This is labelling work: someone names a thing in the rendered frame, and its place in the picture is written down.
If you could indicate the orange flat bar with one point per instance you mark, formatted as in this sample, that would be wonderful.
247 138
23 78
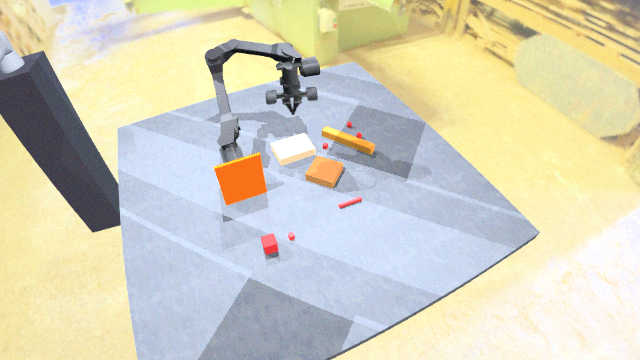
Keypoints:
348 140

